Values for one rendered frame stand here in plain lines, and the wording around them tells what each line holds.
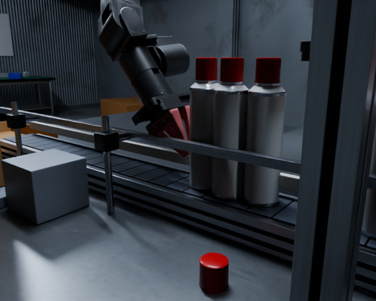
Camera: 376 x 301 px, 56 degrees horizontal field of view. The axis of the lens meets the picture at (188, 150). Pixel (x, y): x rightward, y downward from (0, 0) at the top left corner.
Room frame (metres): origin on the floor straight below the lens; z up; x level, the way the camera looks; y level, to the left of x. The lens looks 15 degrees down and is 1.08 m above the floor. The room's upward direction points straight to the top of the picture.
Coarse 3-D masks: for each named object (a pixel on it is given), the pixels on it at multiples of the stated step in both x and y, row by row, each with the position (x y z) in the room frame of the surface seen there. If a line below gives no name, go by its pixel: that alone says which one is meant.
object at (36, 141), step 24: (24, 144) 0.85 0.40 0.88; (48, 144) 0.85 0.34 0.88; (72, 144) 0.85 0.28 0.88; (120, 168) 0.65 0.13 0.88; (144, 168) 0.65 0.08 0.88; (168, 168) 0.65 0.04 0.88; (192, 192) 0.52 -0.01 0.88; (264, 216) 0.44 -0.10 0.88; (288, 216) 0.44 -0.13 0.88; (360, 240) 0.37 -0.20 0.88
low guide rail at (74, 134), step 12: (48, 132) 0.91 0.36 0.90; (60, 132) 0.88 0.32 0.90; (72, 132) 0.84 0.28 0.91; (84, 132) 0.82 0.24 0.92; (120, 144) 0.74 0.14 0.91; (132, 144) 0.71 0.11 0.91; (144, 144) 0.70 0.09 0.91; (156, 156) 0.67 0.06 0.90; (168, 156) 0.65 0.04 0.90; (180, 156) 0.63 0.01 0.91; (288, 180) 0.50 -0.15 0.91
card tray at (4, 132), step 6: (0, 126) 1.22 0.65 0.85; (6, 126) 1.23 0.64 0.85; (0, 132) 1.21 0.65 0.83; (6, 132) 1.22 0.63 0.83; (12, 132) 1.22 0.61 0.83; (24, 132) 1.18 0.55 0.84; (30, 132) 1.16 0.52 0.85; (36, 132) 1.13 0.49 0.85; (42, 132) 1.11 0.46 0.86; (0, 138) 1.12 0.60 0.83
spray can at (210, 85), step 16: (208, 64) 0.54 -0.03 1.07; (208, 80) 0.54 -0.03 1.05; (192, 96) 0.54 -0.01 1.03; (208, 96) 0.53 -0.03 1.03; (192, 112) 0.54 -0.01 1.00; (208, 112) 0.53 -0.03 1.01; (192, 128) 0.54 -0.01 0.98; (208, 128) 0.53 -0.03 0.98; (192, 160) 0.54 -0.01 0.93; (208, 160) 0.53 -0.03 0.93; (192, 176) 0.54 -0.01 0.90; (208, 176) 0.53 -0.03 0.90
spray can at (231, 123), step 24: (240, 72) 0.50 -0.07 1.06; (216, 96) 0.51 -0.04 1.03; (240, 96) 0.49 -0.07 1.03; (216, 120) 0.50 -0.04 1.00; (240, 120) 0.49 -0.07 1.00; (216, 144) 0.50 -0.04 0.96; (240, 144) 0.50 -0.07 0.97; (216, 168) 0.50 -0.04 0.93; (240, 168) 0.50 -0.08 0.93; (216, 192) 0.50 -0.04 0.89; (240, 192) 0.50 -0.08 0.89
